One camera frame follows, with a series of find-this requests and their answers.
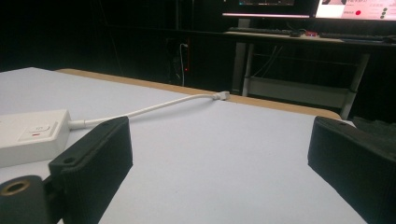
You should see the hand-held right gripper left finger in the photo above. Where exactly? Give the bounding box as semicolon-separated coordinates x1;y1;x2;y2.
48;116;134;224

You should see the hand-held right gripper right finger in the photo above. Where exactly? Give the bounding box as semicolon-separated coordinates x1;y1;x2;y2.
307;115;396;224

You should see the dark cloth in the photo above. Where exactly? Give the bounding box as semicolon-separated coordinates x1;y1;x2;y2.
352;116;396;150

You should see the white power strip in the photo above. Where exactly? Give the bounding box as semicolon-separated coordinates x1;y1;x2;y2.
0;108;72;169

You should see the white table mat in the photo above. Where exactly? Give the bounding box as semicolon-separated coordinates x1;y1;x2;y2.
0;66;368;224

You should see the computer monitor with pink screen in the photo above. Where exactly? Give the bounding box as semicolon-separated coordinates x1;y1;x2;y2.
315;0;396;21

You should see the black keyboard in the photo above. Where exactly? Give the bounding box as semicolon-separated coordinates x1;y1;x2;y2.
228;26;293;35

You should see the white power strip cable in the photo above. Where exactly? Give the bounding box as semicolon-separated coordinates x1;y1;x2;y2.
68;91;232;131

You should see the metal frame desk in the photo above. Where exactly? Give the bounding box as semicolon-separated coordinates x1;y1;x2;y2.
224;31;396;120

